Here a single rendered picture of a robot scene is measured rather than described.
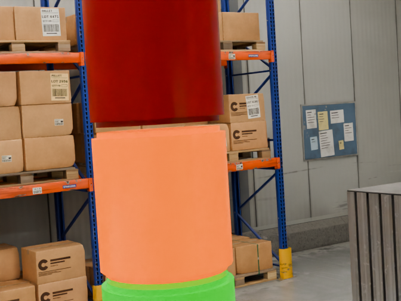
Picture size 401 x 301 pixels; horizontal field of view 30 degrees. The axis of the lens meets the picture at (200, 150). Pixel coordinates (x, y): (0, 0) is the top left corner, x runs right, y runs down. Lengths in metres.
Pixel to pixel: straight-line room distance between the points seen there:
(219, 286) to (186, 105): 0.07
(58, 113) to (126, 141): 8.14
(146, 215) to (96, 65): 0.06
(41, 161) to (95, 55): 8.06
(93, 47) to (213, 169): 0.06
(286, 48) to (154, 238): 11.62
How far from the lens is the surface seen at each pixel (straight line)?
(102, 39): 0.26
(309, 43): 12.20
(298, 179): 11.95
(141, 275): 0.26
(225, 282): 0.28
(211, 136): 0.26
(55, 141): 8.38
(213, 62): 0.27
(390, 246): 2.06
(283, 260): 10.02
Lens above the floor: 2.27
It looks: 3 degrees down
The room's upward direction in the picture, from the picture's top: 4 degrees counter-clockwise
